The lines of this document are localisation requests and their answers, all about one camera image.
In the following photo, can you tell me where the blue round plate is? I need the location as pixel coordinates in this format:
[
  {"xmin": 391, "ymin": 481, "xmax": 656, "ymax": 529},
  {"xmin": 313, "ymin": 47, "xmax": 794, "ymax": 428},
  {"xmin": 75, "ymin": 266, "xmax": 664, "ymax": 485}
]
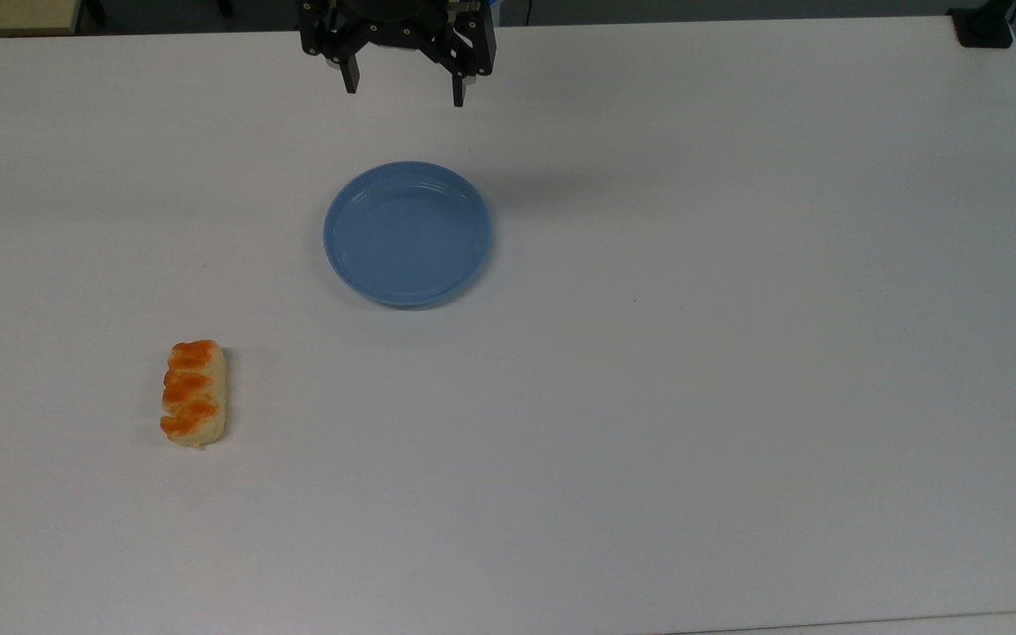
[{"xmin": 323, "ymin": 161, "xmax": 494, "ymax": 310}]

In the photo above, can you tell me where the light wooden side table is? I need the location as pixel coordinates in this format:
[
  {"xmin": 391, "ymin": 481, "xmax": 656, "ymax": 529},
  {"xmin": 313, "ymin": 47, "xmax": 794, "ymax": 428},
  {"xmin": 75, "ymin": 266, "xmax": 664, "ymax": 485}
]
[{"xmin": 0, "ymin": 0, "xmax": 86, "ymax": 39}]

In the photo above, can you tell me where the black table clamp mount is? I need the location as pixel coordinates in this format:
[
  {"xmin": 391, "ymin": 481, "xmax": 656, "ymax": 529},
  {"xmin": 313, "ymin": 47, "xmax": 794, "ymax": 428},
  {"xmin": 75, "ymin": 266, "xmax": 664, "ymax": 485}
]
[{"xmin": 947, "ymin": 0, "xmax": 1016, "ymax": 49}]

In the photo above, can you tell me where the glazed toy bread loaf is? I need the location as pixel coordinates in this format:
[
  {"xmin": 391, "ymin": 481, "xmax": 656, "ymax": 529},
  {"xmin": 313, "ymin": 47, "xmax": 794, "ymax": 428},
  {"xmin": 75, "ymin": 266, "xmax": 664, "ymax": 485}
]
[{"xmin": 160, "ymin": 340, "xmax": 229, "ymax": 450}]

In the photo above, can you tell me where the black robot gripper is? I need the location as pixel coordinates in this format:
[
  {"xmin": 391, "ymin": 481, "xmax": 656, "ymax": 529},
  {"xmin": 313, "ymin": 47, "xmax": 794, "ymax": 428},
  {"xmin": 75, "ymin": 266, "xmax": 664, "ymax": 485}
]
[{"xmin": 296, "ymin": 0, "xmax": 499, "ymax": 109}]

